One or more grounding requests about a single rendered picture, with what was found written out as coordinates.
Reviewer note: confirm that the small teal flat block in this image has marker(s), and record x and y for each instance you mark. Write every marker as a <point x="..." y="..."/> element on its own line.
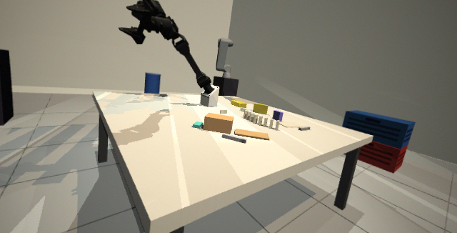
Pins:
<point x="198" y="125"/>

